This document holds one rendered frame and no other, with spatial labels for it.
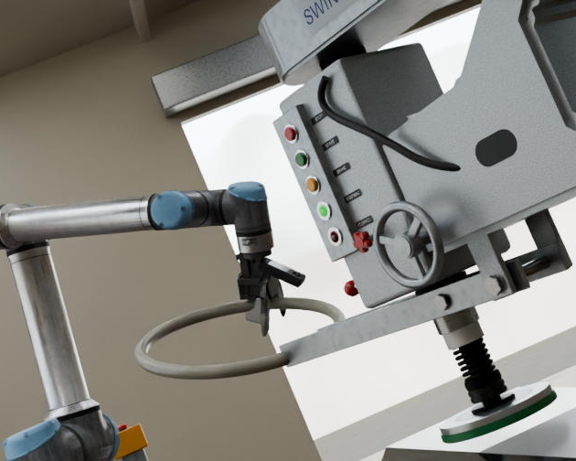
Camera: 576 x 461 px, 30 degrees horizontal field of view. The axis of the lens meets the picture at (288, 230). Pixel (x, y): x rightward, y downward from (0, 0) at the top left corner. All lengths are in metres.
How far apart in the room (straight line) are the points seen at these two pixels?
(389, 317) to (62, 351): 1.17
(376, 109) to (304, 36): 0.18
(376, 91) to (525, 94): 0.35
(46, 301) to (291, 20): 1.27
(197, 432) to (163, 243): 1.53
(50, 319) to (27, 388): 5.90
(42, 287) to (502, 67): 1.63
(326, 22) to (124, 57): 7.25
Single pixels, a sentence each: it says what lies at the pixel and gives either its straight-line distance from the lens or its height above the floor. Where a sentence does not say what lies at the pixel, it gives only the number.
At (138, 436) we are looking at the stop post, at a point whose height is 1.04.
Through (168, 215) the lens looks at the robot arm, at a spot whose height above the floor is 1.52.
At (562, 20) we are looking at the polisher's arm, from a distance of 1.69.
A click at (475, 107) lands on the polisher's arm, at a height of 1.37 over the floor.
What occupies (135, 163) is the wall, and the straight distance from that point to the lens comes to 8.88.
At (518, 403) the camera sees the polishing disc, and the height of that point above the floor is 0.90.
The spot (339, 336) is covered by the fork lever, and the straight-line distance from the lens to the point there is 2.13.
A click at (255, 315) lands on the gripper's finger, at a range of 2.65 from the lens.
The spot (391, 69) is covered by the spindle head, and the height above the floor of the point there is 1.52.
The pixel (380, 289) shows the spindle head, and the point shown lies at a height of 1.17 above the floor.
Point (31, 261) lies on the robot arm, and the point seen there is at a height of 1.60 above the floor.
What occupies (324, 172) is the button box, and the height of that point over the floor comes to 1.40.
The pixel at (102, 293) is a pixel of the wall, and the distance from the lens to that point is 8.76.
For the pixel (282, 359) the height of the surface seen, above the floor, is 1.12.
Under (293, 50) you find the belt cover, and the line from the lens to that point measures 1.96.
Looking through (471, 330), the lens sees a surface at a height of 1.04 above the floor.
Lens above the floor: 1.16
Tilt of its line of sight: 5 degrees up
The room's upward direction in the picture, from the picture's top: 23 degrees counter-clockwise
